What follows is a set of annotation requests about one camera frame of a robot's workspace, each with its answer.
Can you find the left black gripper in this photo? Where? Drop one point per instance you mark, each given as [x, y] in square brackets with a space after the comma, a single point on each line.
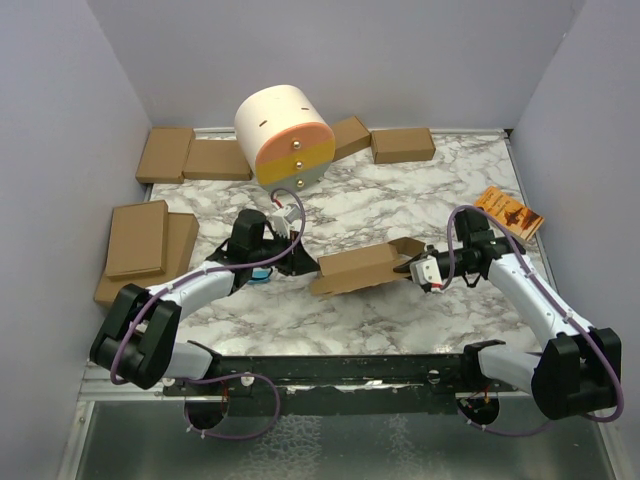
[297, 262]

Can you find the orange paperback book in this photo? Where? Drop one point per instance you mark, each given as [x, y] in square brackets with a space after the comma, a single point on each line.
[522, 222]

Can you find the small blue block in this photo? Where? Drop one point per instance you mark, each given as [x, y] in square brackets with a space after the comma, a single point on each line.
[260, 276]

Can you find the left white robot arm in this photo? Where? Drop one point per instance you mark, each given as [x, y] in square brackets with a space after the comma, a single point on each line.
[137, 340]

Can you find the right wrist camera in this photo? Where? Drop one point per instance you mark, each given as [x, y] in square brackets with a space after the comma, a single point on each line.
[425, 272]

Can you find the round pastel drawer cabinet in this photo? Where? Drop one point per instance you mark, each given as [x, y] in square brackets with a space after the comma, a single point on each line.
[284, 139]

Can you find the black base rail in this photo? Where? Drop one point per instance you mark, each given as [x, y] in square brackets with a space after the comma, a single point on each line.
[357, 384]

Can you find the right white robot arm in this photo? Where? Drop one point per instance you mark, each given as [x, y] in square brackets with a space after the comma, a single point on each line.
[578, 372]

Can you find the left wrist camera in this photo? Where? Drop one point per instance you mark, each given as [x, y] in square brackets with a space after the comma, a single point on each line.
[286, 220]

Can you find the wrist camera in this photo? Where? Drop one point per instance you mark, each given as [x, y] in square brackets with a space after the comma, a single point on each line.
[286, 220]
[425, 272]

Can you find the cardboard box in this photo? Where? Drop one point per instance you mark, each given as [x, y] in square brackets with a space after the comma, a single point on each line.
[391, 146]
[216, 160]
[138, 240]
[351, 136]
[182, 234]
[360, 268]
[164, 155]

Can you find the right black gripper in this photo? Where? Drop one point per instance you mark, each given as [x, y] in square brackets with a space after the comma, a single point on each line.
[405, 267]

